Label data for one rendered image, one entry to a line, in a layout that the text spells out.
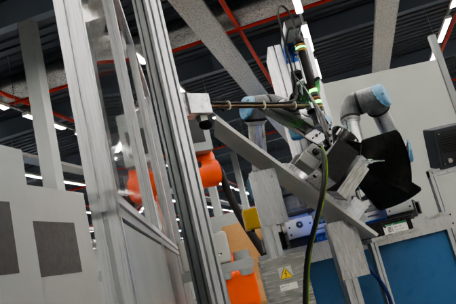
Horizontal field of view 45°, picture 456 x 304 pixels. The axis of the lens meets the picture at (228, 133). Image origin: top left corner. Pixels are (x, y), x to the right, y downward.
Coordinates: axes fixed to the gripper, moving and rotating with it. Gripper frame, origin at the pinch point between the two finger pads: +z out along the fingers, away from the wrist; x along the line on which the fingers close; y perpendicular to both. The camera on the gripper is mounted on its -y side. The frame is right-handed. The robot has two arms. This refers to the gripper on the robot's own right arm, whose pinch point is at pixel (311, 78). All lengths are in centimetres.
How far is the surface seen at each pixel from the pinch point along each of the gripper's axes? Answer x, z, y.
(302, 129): 11.6, 3.7, 21.7
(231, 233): -142, -806, 2
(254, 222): 28, -38, 49
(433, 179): -58, -27, 49
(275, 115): 19.3, 0.1, 13.2
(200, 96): 54, 27, 10
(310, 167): 26, 36, 42
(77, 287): 124, -429, 45
